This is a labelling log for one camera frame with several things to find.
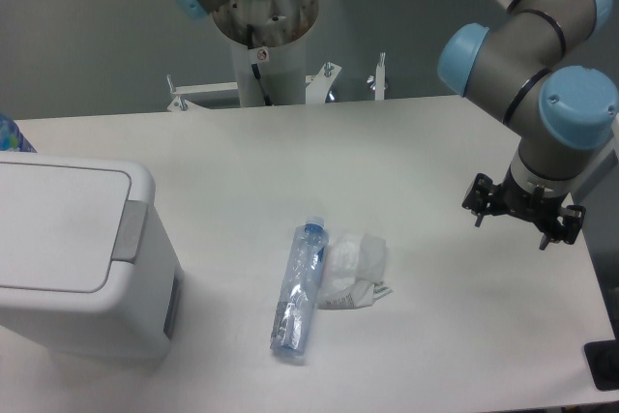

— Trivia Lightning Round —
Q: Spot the blue patterned bottle at edge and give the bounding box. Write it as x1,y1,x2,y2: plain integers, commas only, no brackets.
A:
0,113,37,153

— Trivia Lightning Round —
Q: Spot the crushed clear plastic bottle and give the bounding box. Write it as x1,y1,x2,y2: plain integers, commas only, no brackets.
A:
270,217,329,359

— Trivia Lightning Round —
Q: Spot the white trash can lid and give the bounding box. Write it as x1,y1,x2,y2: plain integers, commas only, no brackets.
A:
1,162,131,293

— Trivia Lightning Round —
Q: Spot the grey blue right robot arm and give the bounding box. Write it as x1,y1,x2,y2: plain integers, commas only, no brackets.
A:
437,0,618,242

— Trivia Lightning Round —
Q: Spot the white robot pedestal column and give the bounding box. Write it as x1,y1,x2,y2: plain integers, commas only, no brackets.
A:
212,0,319,79

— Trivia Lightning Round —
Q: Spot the white metal support frame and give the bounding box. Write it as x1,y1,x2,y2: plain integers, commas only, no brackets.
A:
165,51,391,113

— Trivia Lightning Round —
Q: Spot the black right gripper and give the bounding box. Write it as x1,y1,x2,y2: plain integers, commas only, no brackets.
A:
462,173,586,251

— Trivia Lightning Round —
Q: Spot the grey lid push button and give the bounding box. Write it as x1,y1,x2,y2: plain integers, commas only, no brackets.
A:
111,200,148,263

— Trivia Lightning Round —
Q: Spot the crumpled white plastic wrapper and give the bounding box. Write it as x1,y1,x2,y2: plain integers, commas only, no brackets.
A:
317,233,393,310

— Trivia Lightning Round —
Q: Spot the black clamp at table edge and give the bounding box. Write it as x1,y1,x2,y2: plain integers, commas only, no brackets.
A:
584,339,618,392

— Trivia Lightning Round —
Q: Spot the black cable on pedestal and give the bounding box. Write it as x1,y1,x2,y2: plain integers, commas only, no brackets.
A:
245,23,273,107

